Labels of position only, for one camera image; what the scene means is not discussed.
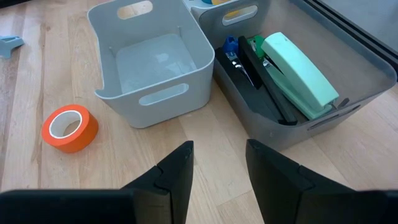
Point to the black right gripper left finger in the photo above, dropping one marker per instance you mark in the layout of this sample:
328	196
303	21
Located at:
174	186

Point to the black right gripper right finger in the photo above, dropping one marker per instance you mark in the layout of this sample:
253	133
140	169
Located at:
280	193

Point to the orange tape roll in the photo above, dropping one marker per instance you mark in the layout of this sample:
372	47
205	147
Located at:
84	133

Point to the large black stapler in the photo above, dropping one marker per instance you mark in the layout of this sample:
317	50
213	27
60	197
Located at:
248	87

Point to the mint green stapler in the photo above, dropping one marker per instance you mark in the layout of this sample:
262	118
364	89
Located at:
298	71

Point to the green mini stapler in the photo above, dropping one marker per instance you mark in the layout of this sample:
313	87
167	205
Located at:
256	43

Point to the blue mini stapler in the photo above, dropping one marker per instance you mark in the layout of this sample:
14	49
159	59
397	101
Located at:
230	45

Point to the blue tape roll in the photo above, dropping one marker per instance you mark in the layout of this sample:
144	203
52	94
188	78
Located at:
206	1

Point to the yellow tape roll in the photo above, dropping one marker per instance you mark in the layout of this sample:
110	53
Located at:
220	2

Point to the grey-blue staple remover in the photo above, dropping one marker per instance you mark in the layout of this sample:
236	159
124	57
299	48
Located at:
9	45

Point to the grey plastic bin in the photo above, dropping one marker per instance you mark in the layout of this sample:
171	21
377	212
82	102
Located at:
149	62

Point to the brown plastic bin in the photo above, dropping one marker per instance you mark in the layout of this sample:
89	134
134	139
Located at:
357	62

